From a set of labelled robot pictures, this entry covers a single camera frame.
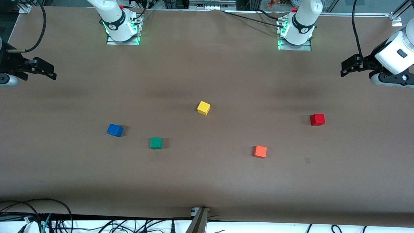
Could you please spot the red cube block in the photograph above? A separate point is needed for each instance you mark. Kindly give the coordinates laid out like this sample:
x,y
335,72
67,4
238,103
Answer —
x,y
317,119

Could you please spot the silver corner bracket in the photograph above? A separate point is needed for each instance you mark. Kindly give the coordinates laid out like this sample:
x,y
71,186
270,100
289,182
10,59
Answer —
x,y
25,8
396,19

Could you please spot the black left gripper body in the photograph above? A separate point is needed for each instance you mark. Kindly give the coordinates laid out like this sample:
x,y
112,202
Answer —
x,y
369,62

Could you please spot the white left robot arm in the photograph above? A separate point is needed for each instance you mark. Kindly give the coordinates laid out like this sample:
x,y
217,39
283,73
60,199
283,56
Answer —
x,y
302,19

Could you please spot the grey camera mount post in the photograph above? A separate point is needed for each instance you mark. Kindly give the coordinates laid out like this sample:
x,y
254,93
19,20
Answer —
x,y
198,223

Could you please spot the orange cube block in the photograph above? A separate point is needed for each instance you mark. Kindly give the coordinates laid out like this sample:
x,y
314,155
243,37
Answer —
x,y
260,151

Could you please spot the blue cube block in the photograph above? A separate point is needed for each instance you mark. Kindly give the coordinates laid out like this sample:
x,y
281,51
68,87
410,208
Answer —
x,y
114,130

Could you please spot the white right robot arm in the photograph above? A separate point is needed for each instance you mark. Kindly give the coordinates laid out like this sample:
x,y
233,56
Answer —
x,y
114,19

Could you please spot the silver power strip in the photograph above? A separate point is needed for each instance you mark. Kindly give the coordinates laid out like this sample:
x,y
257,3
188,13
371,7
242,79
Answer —
x,y
212,5

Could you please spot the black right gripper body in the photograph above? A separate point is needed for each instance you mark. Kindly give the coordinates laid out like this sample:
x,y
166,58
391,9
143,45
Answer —
x,y
10,62

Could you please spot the aluminium frame rail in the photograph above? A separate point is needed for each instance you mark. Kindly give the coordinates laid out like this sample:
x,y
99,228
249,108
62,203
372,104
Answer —
x,y
355,14

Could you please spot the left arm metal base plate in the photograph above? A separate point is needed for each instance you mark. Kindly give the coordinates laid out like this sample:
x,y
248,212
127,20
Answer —
x,y
304,48

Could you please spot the small orange figurine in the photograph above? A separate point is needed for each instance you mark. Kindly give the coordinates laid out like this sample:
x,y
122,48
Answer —
x,y
271,3

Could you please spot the yellow cube block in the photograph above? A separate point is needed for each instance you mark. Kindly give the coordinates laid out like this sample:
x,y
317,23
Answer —
x,y
203,107

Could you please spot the green cube block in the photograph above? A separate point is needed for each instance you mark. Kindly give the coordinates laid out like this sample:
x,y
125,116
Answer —
x,y
156,143

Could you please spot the brown paper table cover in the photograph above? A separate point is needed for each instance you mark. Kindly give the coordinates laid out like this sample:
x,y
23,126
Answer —
x,y
207,181

